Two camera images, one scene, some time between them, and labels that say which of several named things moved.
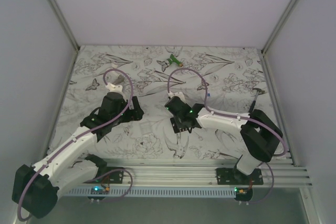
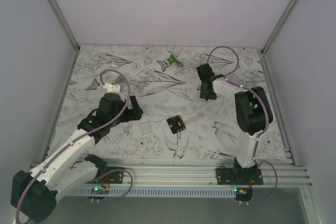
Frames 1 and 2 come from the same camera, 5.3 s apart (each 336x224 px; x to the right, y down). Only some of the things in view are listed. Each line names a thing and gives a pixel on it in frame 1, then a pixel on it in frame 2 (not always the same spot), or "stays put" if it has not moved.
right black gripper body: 178,122 to 207,95
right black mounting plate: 233,176 stays put
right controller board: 243,192 stays put
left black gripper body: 132,115 stays put
